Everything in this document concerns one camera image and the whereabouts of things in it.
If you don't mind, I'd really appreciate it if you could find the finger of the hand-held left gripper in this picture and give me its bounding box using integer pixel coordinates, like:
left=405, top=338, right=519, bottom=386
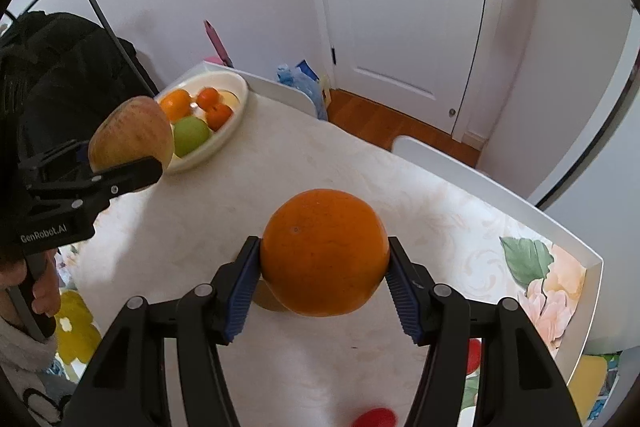
left=20, top=139, right=93, bottom=181
left=82, top=156, right=165, bottom=202

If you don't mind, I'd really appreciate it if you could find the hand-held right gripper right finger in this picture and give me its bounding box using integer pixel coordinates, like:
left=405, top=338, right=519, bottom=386
left=384, top=237, right=583, bottom=427

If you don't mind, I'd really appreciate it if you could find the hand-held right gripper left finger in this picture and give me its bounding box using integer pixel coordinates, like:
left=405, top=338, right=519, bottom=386
left=62, top=236, right=262, bottom=427

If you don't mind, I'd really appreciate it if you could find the yellowish red apple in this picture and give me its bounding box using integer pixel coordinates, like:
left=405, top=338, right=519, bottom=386
left=88, top=96, right=175, bottom=170

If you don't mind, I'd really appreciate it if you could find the green apple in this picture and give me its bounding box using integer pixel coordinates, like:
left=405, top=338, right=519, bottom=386
left=172, top=116, right=212, bottom=158

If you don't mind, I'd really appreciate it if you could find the medium orange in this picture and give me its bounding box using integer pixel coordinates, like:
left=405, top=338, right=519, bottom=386
left=159, top=89, right=193, bottom=122

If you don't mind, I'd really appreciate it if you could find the large orange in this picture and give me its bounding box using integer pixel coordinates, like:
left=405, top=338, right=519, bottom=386
left=260, top=188, right=391, bottom=318

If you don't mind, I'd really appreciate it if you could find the small tangerine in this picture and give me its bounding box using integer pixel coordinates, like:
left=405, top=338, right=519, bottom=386
left=206, top=103, right=234, bottom=131
left=196, top=87, right=221, bottom=110

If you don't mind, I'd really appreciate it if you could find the yellow duck print bowl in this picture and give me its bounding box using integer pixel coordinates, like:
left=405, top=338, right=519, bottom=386
left=150, top=72, right=249, bottom=175

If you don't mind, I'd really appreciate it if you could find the person's left forearm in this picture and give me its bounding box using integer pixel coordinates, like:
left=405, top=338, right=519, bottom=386
left=0, top=302, right=76, bottom=427

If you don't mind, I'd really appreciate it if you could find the person's left hand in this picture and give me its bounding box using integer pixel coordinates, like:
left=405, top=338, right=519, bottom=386
left=0, top=247, right=62, bottom=315

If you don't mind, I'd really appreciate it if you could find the yellow flower mat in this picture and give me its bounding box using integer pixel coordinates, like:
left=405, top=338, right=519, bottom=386
left=52, top=289, right=103, bottom=365

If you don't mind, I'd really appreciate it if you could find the white tray table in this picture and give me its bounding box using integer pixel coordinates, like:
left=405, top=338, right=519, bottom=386
left=155, top=62, right=604, bottom=427

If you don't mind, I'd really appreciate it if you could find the floral tablecloth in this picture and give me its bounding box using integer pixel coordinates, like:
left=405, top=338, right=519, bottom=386
left=57, top=92, right=588, bottom=427

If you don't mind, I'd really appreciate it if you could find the pink plastic tool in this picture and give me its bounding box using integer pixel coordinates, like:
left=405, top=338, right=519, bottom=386
left=204, top=20, right=233, bottom=68

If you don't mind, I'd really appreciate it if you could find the black metal coat rack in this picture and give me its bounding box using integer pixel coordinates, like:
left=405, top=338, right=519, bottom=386
left=2, top=0, right=161, bottom=98

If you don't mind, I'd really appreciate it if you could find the blue plastic bag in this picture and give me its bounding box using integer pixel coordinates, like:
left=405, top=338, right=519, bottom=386
left=277, top=59, right=328, bottom=120

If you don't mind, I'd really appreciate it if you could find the yellow cushion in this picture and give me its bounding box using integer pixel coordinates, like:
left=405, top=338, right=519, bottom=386
left=567, top=352, right=623, bottom=423

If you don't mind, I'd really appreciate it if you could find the white wardrobe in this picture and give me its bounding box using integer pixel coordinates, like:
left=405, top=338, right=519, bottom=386
left=527, top=4, right=640, bottom=355

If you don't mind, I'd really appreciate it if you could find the white panelled door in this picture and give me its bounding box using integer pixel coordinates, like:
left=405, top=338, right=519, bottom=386
left=307, top=0, right=493, bottom=140

